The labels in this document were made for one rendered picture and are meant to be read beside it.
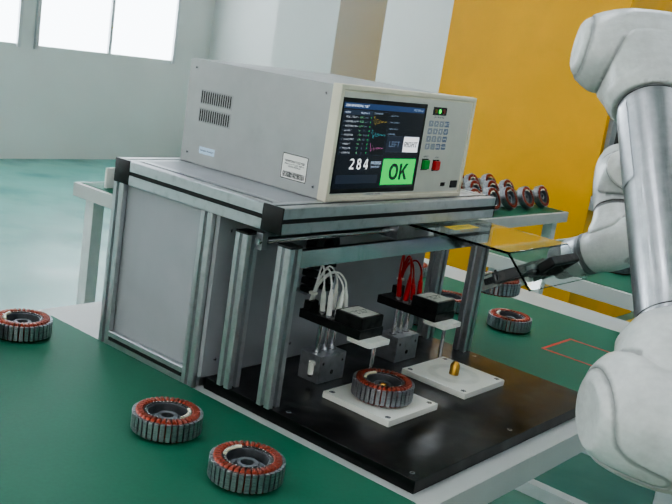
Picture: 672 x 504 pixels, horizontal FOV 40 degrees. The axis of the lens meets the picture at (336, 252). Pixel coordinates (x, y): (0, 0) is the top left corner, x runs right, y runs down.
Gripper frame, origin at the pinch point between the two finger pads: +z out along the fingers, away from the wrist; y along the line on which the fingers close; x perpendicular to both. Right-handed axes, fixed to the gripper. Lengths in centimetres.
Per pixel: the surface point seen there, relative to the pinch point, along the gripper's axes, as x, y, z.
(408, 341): -10.9, -33.2, 0.5
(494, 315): -5.7, 13.3, 13.7
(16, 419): -14, -114, 9
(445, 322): -9.2, -33.0, -10.4
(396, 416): -25, -59, -18
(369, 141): 23, -56, -23
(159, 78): 343, 316, 589
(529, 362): -19.5, 0.9, -2.8
